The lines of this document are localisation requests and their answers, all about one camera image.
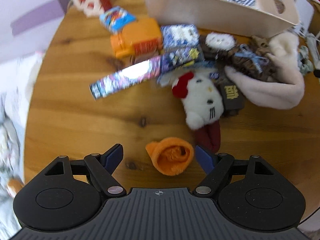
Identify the orange knitted sock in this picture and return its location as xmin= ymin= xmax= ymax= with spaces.
xmin=145 ymin=137 xmax=194 ymax=176

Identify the long colourful printed box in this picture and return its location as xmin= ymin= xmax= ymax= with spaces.
xmin=89 ymin=47 xmax=204 ymax=100

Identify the brown plaid doll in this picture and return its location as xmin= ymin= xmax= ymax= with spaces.
xmin=199 ymin=33 xmax=276 ymax=82

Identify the blue white tissue pack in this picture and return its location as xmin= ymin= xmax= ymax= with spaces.
xmin=160 ymin=24 xmax=200 ymax=51

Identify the white kitty plush doll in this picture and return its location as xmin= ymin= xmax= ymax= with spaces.
xmin=172 ymin=72 xmax=224 ymax=153

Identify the black gold small box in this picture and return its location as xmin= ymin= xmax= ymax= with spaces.
xmin=217 ymin=81 xmax=245 ymax=117

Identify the white pink fluffy slipper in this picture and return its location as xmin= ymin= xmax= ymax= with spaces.
xmin=225 ymin=31 xmax=305 ymax=109

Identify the green checked scrunchie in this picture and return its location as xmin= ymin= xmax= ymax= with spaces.
xmin=298 ymin=46 xmax=314 ymax=76

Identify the small blue colourful box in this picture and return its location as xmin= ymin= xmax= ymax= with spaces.
xmin=99 ymin=6 xmax=136 ymax=34

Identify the beige plastic basket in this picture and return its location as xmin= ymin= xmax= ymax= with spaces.
xmin=145 ymin=0 xmax=299 ymax=38

